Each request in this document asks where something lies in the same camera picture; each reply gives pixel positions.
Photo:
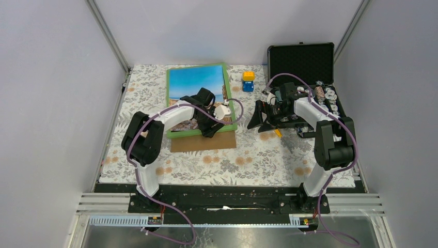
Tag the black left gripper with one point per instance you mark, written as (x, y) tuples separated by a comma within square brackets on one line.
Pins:
[(207, 130)]

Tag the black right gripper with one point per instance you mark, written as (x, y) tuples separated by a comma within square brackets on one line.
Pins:
[(257, 120)]

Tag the landscape photo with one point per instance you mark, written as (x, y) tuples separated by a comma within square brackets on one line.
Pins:
[(195, 80)]

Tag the green wooden picture frame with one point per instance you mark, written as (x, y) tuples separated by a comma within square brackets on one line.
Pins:
[(226, 130)]

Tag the brown frame backing board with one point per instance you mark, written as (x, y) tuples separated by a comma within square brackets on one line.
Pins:
[(221, 140)]

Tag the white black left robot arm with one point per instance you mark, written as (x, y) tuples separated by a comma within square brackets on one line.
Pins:
[(143, 138)]

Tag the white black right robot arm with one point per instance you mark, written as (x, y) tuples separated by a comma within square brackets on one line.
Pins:
[(334, 144)]

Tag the floral tablecloth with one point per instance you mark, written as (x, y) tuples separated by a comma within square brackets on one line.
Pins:
[(259, 158)]

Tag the blue toy brick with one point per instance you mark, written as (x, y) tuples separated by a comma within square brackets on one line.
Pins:
[(248, 86)]

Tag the yellow toy brick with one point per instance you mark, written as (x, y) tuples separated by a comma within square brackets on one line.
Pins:
[(248, 76)]

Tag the black poker chip case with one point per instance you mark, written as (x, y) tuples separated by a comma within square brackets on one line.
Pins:
[(310, 62)]

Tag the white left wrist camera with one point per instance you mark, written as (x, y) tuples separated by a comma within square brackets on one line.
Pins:
[(222, 111)]

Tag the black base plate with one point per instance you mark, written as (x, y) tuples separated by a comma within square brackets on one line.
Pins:
[(180, 204)]

